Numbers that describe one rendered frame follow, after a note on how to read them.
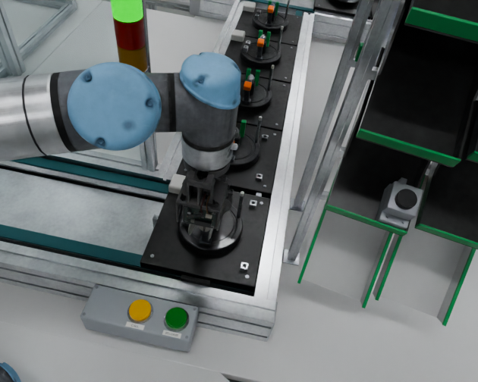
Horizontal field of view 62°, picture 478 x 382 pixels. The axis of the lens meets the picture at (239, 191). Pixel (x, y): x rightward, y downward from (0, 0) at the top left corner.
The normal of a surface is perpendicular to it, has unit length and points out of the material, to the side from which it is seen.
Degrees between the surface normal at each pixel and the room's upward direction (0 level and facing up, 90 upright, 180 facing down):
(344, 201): 25
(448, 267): 45
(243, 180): 0
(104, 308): 0
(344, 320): 0
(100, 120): 54
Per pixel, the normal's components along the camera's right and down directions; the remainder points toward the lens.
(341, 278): -0.18, 0.03
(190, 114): 0.16, 0.53
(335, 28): -0.18, 0.73
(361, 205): -0.06, -0.30
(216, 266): 0.10, -0.65
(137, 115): 0.16, 0.24
